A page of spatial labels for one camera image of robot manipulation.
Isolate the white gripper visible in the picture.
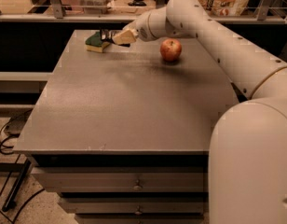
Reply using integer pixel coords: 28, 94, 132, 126
112, 12, 152, 45

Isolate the black rxbar chocolate wrapper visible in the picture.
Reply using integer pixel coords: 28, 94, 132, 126
100, 29, 130, 47

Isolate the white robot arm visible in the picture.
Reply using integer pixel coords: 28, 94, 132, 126
113, 0, 287, 224

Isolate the green and yellow sponge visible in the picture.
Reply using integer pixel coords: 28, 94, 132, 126
85, 32, 110, 53

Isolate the red apple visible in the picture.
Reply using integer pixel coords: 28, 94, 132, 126
160, 38, 182, 62

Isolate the grey power box on floor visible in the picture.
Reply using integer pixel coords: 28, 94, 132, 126
4, 111, 31, 136

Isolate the grey top drawer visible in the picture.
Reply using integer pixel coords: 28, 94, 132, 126
32, 167, 207, 193

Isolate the grey drawer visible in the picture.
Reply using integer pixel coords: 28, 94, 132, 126
75, 215, 205, 224
59, 197, 204, 214
32, 167, 207, 193

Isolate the metal top drawer knob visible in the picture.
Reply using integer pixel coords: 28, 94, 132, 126
133, 180, 143, 191

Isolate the metal drawer knob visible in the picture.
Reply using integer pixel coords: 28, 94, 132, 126
134, 206, 143, 216
133, 180, 143, 191

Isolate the grey middle drawer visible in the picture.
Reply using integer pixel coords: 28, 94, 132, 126
59, 197, 204, 214

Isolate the metal middle drawer knob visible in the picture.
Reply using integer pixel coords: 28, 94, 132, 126
134, 206, 143, 216

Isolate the grey bottom drawer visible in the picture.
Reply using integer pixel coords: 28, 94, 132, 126
75, 215, 205, 224

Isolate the black metal stand leg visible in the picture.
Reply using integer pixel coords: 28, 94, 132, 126
2, 160, 31, 212

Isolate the grey metal rail frame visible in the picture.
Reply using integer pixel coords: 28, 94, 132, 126
0, 0, 287, 24

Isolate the black cables left floor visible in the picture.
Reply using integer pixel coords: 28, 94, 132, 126
0, 109, 45, 224

